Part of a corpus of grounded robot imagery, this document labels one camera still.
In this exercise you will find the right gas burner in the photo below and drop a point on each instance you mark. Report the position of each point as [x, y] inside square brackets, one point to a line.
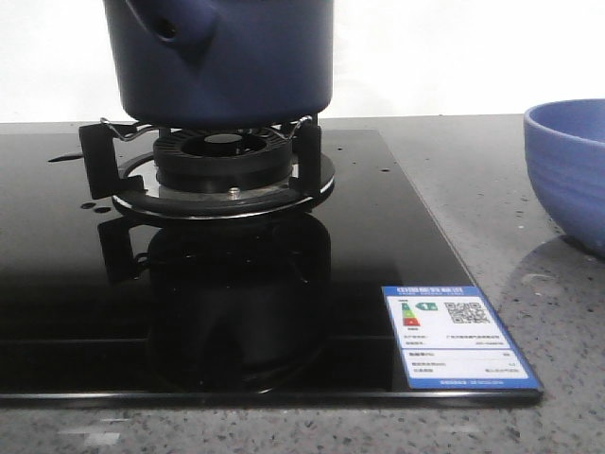
[196, 175]

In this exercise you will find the blue energy label sticker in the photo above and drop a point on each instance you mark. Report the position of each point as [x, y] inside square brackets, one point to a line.
[449, 338]

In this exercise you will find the dark blue pot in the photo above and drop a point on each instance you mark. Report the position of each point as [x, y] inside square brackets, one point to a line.
[222, 64]

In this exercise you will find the black glass gas stove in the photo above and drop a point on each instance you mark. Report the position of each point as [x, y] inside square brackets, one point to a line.
[98, 309]

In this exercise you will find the light blue bowl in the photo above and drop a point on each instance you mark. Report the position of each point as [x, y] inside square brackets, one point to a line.
[564, 150]

